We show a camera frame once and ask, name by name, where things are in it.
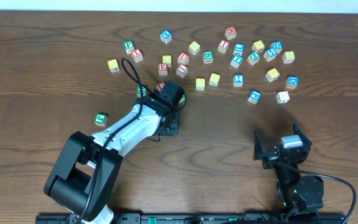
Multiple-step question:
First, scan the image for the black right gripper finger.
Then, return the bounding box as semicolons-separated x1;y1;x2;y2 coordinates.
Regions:
293;123;312;146
253;129;264;160

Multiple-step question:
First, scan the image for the red i block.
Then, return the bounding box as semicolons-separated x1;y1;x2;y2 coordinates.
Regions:
218;40;229;54
176;64;188;78

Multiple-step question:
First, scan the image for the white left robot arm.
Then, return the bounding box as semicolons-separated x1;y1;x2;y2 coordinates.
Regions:
44;91;185;223

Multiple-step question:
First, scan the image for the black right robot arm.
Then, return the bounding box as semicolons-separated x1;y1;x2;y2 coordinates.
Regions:
253;124;324;215

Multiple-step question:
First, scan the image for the green R block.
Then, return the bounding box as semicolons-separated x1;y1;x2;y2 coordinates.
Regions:
179;95;186;103

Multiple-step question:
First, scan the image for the red U block lower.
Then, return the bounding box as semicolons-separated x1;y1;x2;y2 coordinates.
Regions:
156;82;165;92

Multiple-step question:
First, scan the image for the red u block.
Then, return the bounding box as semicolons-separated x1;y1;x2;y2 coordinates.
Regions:
178;52;190;65
156;82;165;92

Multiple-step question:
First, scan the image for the green N block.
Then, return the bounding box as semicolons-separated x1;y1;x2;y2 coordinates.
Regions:
137;86;147;98

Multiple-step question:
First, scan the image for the yellow block centre left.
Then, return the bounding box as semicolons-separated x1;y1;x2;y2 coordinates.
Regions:
196;78;206;91

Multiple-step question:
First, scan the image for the red E block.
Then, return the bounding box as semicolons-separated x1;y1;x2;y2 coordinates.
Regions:
158;63;168;76

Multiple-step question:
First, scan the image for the blue P block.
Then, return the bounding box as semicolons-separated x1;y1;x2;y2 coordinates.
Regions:
248;90;262;104

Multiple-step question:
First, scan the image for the blue D block lower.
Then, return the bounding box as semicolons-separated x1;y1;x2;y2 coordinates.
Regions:
285;76;299;89

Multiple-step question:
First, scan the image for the blue d block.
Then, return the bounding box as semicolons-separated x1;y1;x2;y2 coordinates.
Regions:
285;76;299;89
270;41;283;54

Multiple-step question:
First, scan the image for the yellow block centre right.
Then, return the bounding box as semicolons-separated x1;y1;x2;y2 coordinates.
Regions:
209;73;221;86

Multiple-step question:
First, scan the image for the yellow O block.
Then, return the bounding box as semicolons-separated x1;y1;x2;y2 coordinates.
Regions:
162;55;172;67

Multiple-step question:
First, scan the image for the red U block upper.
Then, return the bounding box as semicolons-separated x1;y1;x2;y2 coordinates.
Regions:
178;52;190;65

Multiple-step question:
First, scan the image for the green J block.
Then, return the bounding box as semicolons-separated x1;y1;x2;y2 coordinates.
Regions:
94;113;108;126

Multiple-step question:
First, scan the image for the yellow K block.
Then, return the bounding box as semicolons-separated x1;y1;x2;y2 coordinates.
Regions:
265;68;280;82

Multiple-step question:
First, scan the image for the red X block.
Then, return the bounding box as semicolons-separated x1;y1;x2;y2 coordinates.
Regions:
131;49;144;63

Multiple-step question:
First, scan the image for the blue 2 block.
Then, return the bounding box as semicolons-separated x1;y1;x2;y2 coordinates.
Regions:
233;74;244;87

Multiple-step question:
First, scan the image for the green B block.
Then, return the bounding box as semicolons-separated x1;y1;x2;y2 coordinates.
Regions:
203;50;214;63

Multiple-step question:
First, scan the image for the yellow block upper middle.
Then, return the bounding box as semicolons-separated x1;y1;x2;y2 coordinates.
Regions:
189;41;201;55

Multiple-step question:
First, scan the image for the yellow block far left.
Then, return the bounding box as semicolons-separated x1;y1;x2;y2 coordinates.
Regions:
108;59;119;73

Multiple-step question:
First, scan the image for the yellow 8 block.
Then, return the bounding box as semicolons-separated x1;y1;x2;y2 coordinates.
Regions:
282;51;295;64

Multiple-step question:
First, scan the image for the blue X block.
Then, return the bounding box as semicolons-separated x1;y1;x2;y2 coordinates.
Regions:
160;30;172;44

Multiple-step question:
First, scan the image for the green F block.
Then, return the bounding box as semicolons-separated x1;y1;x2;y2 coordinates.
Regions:
124;40;135;54

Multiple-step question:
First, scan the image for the blue T block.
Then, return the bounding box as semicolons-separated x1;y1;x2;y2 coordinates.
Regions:
231;54;244;68

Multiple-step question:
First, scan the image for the blue 5 block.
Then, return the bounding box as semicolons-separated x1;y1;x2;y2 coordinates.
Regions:
264;49;277;62

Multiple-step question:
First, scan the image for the green Z block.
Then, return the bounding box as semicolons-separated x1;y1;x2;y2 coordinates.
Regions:
247;52;260;65

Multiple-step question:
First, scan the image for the blue D block upper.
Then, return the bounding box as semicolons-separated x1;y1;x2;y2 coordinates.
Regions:
270;41;283;54

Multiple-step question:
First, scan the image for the blue L block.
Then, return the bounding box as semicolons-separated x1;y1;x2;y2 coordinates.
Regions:
233;43;245;56

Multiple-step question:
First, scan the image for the yellow block upper right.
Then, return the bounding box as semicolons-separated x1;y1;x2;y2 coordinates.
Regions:
252;40;265;54

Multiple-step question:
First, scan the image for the red block top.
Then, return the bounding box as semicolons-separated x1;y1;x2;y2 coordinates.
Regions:
225;26;237;40

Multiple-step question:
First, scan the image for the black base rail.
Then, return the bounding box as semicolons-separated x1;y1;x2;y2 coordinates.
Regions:
35;212;346;224

